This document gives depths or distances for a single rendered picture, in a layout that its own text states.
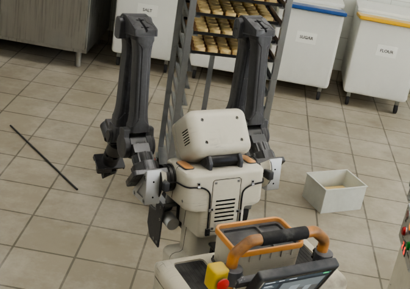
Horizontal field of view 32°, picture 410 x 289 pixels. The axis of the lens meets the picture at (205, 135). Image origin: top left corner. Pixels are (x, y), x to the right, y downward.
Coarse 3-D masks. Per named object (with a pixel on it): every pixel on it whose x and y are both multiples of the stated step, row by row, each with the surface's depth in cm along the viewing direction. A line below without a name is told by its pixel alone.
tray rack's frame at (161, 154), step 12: (180, 0) 393; (180, 12) 396; (180, 24) 399; (168, 72) 410; (168, 84) 413; (168, 96) 416; (204, 96) 421; (168, 108) 420; (204, 108) 424; (156, 156) 424
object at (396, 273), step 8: (400, 248) 267; (400, 256) 265; (400, 264) 263; (392, 272) 273; (400, 272) 261; (408, 272) 251; (392, 280) 270; (400, 280) 259; (408, 280) 249; (392, 288) 268; (400, 288) 257; (408, 288) 247
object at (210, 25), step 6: (198, 18) 359; (204, 18) 369; (210, 18) 363; (216, 18) 372; (222, 18) 366; (198, 24) 349; (204, 24) 350; (210, 24) 354; (216, 24) 354; (222, 24) 355; (228, 24) 357; (198, 30) 344; (204, 30) 343; (210, 30) 345; (216, 30) 343; (222, 30) 351; (228, 30) 347
